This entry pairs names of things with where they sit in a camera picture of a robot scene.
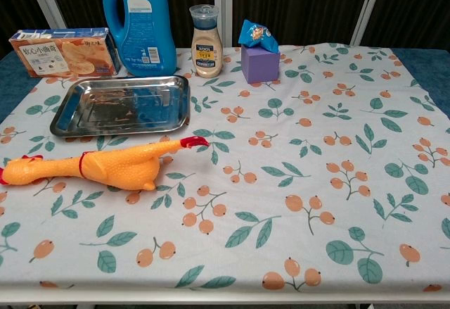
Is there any purple cube block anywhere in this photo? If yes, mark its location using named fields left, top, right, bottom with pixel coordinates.
left=240, top=44, right=281, bottom=84

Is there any orange cookie box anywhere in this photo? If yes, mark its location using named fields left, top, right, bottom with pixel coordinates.
left=8, top=27, right=122, bottom=78

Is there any beige sauce bottle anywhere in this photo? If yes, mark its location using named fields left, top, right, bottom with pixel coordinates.
left=189, top=4, right=225, bottom=77

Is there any blue detergent bottle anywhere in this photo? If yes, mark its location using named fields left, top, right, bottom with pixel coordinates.
left=102, top=0, right=178, bottom=77

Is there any blue snack packet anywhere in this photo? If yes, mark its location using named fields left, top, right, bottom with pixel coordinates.
left=238, top=19, right=279, bottom=52

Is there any floral printed tablecloth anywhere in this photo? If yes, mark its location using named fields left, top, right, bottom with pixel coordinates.
left=0, top=43, right=450, bottom=294

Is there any rectangular stainless steel tray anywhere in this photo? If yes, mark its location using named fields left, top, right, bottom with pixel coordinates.
left=49, top=75, right=191, bottom=137

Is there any orange rubber toy chicken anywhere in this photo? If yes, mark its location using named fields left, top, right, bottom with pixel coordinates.
left=0, top=135, right=211, bottom=192

